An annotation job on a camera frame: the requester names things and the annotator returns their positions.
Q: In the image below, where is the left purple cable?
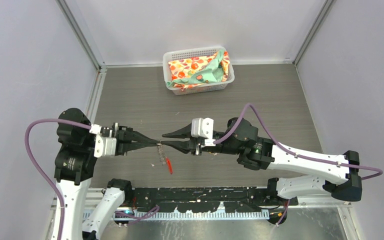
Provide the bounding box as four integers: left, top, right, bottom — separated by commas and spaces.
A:
24, 118, 161, 240

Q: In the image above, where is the colourful patterned cloth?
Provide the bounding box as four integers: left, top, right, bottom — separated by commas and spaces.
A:
166, 49, 231, 91

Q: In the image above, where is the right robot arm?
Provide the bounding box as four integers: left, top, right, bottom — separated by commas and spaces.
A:
161, 117, 363, 205

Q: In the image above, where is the purple cable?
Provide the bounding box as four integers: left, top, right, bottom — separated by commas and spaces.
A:
24, 118, 161, 240
205, 102, 384, 227

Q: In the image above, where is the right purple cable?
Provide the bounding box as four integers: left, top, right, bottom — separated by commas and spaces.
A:
205, 102, 384, 227

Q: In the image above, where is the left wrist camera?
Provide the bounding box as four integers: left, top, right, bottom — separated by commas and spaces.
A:
93, 135, 117, 158

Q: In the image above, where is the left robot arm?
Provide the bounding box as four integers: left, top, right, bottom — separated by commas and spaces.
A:
52, 108, 159, 240

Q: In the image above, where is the metal key holder red handle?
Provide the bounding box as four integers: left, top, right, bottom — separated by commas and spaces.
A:
157, 144, 174, 175

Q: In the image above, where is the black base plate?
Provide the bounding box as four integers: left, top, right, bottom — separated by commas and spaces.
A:
120, 186, 287, 213

